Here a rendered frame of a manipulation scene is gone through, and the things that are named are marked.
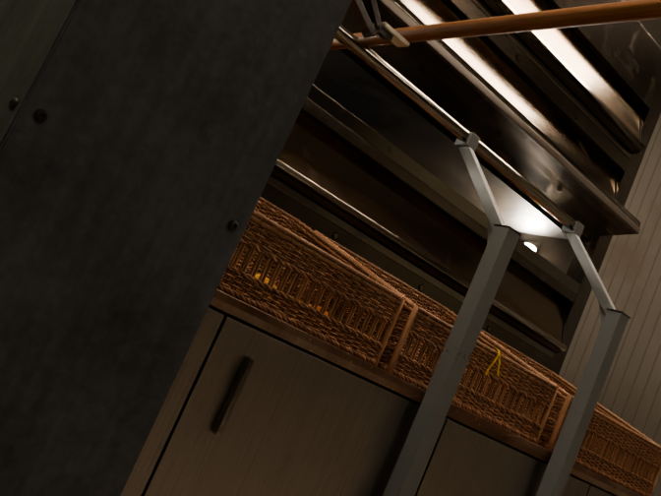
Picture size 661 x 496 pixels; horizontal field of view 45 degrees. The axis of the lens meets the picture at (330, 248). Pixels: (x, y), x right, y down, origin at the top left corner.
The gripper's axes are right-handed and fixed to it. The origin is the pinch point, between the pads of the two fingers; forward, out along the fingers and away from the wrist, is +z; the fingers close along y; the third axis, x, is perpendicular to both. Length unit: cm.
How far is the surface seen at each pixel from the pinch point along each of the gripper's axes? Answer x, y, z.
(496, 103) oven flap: -40, -20, 67
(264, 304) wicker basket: -6, 60, 0
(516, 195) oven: -65, -14, 116
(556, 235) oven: -71, -15, 150
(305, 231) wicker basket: -47, 37, 30
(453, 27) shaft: 6.7, 1.1, 4.7
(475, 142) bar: -16.6, 4.2, 42.9
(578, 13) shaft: 33.5, 1.4, 4.8
